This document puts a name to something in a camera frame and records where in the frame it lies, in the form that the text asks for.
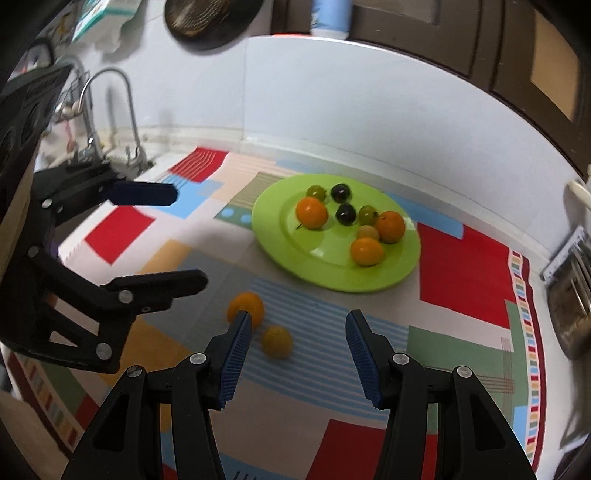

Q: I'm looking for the metal dish rack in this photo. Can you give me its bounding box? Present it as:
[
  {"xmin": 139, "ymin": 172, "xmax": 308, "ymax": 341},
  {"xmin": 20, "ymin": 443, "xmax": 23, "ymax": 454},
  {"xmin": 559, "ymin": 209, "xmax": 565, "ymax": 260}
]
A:
[{"xmin": 540, "ymin": 226, "xmax": 591, "ymax": 282}]

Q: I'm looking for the orange with stem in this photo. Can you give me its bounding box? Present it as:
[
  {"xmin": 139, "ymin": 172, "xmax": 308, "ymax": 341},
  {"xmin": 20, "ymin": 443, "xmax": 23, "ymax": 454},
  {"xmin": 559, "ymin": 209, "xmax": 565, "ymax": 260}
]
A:
[{"xmin": 295, "ymin": 196, "xmax": 329, "ymax": 230}]

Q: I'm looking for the arched metal faucet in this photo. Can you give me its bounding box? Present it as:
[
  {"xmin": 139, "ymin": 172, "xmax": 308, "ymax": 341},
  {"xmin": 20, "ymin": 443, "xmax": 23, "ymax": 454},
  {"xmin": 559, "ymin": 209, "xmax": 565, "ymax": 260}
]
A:
[{"xmin": 78, "ymin": 68, "xmax": 149, "ymax": 169}]

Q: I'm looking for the black frying pan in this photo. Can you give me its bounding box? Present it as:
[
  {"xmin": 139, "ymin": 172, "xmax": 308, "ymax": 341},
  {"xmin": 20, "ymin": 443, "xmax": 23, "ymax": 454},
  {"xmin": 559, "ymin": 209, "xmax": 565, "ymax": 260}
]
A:
[{"xmin": 164, "ymin": 0, "xmax": 264, "ymax": 51}]

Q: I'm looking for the teal paper package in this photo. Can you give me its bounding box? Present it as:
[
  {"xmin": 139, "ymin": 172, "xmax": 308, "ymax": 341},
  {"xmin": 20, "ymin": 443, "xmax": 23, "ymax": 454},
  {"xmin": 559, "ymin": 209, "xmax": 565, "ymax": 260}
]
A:
[{"xmin": 71, "ymin": 0, "xmax": 144, "ymax": 47}]

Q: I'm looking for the large steel pot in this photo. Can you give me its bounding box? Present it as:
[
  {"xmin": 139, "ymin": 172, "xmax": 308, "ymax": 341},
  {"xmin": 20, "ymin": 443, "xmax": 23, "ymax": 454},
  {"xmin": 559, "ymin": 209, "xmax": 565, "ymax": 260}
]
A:
[{"xmin": 547, "ymin": 251, "xmax": 591, "ymax": 358}]

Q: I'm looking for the white pan handle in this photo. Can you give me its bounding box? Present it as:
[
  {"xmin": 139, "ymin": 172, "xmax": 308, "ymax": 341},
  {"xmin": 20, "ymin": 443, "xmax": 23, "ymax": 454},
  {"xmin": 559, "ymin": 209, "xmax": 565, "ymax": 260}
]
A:
[{"xmin": 568, "ymin": 179, "xmax": 591, "ymax": 208}]

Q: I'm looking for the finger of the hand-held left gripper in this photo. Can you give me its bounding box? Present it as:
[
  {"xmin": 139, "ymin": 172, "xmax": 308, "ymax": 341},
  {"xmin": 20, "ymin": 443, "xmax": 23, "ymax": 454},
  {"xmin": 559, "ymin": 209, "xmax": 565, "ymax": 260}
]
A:
[
  {"xmin": 32, "ymin": 162, "xmax": 178, "ymax": 222},
  {"xmin": 0, "ymin": 244, "xmax": 209, "ymax": 374}
]

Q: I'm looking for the colourful patchwork mat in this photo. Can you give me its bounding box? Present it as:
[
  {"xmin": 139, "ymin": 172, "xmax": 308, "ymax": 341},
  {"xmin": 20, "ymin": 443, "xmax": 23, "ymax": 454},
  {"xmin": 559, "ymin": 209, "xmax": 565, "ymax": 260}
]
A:
[{"xmin": 7, "ymin": 147, "xmax": 548, "ymax": 480}]

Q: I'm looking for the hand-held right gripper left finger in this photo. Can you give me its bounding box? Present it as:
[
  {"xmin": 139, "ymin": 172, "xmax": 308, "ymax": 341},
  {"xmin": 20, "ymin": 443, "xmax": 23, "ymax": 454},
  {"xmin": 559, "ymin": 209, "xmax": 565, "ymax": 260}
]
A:
[{"xmin": 60, "ymin": 310, "xmax": 254, "ymax": 480}]

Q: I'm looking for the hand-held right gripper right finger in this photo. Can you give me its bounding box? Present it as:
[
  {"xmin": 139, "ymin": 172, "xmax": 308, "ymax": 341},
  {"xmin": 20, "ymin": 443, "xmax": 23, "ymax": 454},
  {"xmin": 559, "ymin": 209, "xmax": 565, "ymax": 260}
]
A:
[{"xmin": 345, "ymin": 310, "xmax": 532, "ymax": 480}]

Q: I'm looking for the green plate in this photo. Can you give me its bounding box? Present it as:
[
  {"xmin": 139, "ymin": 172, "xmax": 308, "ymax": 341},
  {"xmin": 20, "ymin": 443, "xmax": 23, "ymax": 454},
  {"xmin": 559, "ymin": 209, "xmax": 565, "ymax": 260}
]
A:
[{"xmin": 252, "ymin": 173, "xmax": 422, "ymax": 292}]

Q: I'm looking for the blue soap pump bottle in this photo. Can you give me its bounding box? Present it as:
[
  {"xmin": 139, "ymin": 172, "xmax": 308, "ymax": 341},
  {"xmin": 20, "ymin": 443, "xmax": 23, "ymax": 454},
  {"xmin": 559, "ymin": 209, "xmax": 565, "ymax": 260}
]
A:
[{"xmin": 310, "ymin": 0, "xmax": 352, "ymax": 40}]

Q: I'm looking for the thin metal faucet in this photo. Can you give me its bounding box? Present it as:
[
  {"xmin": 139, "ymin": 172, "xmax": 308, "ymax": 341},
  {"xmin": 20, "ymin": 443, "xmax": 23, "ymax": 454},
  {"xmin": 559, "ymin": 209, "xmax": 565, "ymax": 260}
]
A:
[{"xmin": 65, "ymin": 55, "xmax": 100, "ymax": 160}]

